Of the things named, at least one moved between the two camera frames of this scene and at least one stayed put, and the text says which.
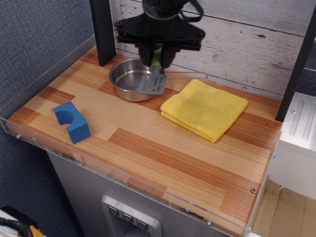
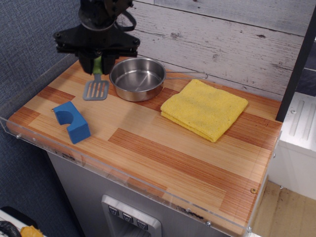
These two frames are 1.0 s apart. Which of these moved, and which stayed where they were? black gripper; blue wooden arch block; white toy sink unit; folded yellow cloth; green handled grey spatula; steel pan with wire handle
Moved: black gripper; green handled grey spatula
Stayed: blue wooden arch block; white toy sink unit; folded yellow cloth; steel pan with wire handle
